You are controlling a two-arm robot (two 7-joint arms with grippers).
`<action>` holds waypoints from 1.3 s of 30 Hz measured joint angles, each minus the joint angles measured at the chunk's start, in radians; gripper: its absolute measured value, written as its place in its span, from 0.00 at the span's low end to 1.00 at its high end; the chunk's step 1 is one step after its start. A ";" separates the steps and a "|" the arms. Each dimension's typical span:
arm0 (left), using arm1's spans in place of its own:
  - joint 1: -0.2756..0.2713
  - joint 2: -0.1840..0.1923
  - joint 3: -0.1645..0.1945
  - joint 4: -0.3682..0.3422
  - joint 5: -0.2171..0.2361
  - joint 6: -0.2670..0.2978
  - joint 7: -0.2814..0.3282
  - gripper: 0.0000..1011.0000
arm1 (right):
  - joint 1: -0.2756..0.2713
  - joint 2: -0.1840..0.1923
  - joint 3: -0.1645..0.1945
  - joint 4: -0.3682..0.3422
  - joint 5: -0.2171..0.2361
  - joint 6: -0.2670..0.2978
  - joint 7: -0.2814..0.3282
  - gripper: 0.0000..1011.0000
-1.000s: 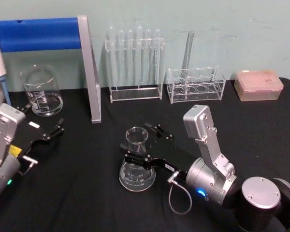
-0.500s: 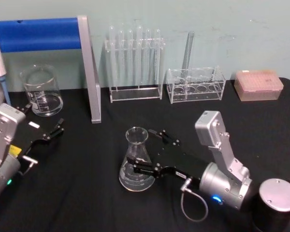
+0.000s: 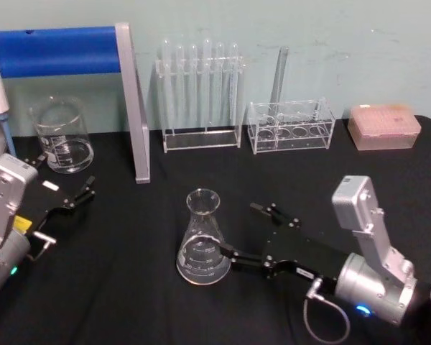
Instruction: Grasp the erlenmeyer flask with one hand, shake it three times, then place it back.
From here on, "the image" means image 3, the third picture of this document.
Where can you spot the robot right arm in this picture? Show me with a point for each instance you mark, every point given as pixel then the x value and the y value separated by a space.
pixel 373 284

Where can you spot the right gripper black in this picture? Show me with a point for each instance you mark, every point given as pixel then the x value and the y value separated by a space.
pixel 301 251

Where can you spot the clear acrylic pipette rack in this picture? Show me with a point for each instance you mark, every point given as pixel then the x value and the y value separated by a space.
pixel 201 142

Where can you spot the blue and grey pipette stand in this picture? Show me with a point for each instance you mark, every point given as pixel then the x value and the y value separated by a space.
pixel 57 50

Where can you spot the clear acrylic test tube rack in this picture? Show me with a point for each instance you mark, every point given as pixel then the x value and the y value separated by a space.
pixel 291 143

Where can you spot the clear glass test tube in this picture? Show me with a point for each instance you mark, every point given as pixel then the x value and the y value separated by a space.
pixel 282 72

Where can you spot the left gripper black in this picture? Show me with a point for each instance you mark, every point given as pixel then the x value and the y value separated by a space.
pixel 46 199

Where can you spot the clear glass conical flask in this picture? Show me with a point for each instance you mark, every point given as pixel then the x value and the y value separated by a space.
pixel 201 223

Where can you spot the black table cloth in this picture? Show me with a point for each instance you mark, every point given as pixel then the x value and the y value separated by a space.
pixel 129 251

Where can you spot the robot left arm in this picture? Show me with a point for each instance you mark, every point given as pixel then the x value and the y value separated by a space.
pixel 3 179

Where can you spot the pink pipette tip box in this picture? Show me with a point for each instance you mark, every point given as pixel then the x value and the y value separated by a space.
pixel 384 125

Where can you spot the clear glass beaker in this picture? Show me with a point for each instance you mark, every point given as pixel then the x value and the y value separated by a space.
pixel 68 158

